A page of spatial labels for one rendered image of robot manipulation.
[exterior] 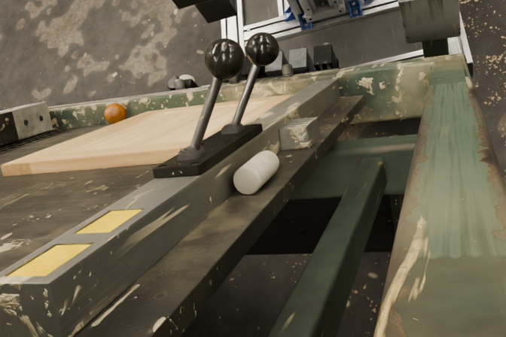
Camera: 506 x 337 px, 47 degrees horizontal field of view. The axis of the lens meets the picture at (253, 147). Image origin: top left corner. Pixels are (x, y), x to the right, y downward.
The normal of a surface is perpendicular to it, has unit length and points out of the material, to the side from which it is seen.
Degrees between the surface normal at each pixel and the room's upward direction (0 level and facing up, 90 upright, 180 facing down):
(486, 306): 55
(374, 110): 35
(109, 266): 90
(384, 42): 0
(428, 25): 90
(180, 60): 0
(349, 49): 0
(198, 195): 90
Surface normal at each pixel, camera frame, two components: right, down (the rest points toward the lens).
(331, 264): -0.15, -0.97
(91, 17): -0.34, -0.36
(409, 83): -0.31, 0.23
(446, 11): -0.05, 0.93
